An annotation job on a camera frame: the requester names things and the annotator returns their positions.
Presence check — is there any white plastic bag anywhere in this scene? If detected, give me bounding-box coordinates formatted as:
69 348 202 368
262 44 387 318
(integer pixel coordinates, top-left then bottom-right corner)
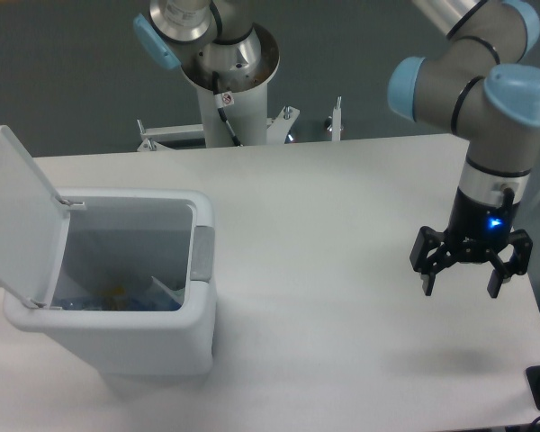
147 276 185 311

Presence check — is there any white trash can lid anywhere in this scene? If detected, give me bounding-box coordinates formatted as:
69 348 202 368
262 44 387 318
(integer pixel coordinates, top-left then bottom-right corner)
0 125 86 308

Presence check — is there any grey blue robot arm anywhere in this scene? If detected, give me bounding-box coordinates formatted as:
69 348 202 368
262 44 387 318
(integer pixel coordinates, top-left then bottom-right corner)
133 1 540 297

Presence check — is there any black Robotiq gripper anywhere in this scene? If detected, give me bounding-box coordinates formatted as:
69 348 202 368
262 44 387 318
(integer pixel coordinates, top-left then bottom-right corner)
409 188 534 299

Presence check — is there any clear plastic water bottle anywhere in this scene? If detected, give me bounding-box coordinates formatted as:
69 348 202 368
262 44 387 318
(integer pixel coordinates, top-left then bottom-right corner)
52 292 182 312

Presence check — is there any yellow trash item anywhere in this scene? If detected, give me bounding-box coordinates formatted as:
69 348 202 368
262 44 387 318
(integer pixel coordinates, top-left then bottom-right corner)
101 284 130 297

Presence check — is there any white trash can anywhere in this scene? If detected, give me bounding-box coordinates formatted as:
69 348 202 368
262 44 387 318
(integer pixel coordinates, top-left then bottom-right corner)
4 188 217 377

